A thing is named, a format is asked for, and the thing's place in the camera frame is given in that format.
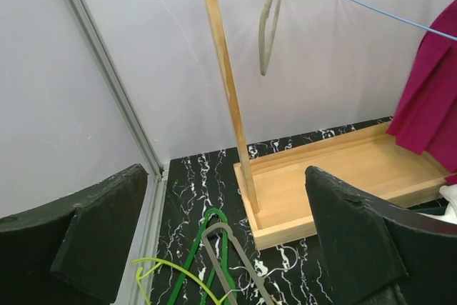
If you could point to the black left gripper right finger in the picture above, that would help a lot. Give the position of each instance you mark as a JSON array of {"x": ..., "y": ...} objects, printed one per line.
[{"x": 377, "y": 252}]

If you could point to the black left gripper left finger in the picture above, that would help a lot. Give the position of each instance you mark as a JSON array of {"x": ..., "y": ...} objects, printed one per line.
[{"x": 73, "y": 250}]

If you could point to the lime green plastic hanger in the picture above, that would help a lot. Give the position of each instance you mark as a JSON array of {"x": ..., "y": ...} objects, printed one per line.
[{"x": 161, "y": 281}]

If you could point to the white skirt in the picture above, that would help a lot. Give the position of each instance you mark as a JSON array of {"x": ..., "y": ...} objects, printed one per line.
[{"x": 449, "y": 194}]

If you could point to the navy plaid skirt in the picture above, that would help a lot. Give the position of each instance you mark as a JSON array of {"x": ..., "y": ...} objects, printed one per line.
[{"x": 439, "y": 210}]

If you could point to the magenta pleated skirt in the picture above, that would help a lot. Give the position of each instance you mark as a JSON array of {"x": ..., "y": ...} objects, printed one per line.
[{"x": 425, "y": 118}]

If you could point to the grey hanger on rack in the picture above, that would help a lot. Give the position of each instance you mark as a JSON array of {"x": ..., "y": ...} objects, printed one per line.
[{"x": 267, "y": 27}]

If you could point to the wooden clothes rack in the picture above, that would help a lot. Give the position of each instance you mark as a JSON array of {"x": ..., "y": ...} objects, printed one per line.
[{"x": 273, "y": 187}]

